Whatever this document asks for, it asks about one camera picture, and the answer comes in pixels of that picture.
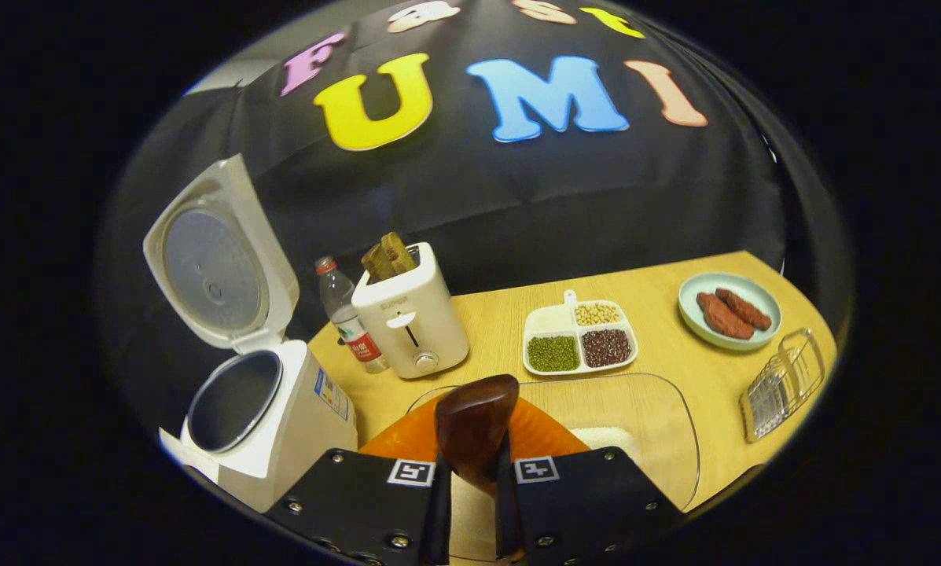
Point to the clear water bottle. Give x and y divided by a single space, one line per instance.
348 318

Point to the black backdrop cloth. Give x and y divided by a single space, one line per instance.
517 196

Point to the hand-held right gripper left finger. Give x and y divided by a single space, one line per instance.
441 519

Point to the reddish meat piece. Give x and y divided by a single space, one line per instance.
723 317
747 309

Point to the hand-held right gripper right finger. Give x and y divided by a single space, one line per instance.
505 511

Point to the clear chopstick holder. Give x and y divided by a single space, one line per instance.
781 389

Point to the dark wooden spoon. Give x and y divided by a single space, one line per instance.
474 424

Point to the white rice cooker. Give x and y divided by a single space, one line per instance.
281 440

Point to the clear container of rice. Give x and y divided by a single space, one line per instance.
604 440

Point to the light green plate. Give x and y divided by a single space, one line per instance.
694 322

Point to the brown bread slice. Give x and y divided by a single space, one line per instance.
376 263
399 253

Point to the white divided bean dish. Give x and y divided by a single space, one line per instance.
549 321

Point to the cream toaster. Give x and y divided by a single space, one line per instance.
415 322

